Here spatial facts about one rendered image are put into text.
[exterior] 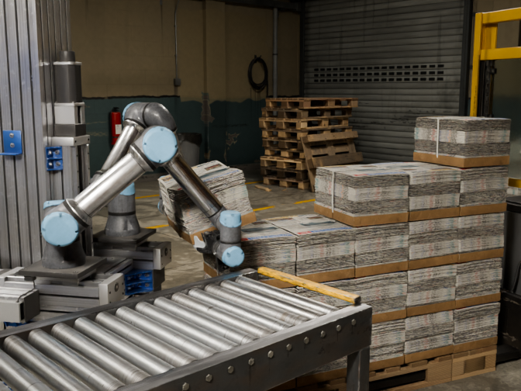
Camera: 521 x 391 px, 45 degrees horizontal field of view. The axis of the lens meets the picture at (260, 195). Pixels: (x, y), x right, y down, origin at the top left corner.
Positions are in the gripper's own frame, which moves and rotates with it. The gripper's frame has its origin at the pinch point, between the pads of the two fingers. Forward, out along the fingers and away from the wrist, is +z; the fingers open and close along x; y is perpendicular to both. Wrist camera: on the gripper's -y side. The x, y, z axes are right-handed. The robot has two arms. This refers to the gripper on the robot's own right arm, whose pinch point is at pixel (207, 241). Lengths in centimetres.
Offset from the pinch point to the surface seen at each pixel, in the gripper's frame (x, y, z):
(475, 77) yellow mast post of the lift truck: -188, 18, 54
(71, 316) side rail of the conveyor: 57, 14, -62
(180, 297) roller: 26, 4, -56
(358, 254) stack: -63, -29, -3
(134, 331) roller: 43, 10, -79
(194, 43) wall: -245, 69, 771
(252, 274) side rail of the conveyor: -3.0, -3.9, -40.0
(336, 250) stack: -53, -24, -4
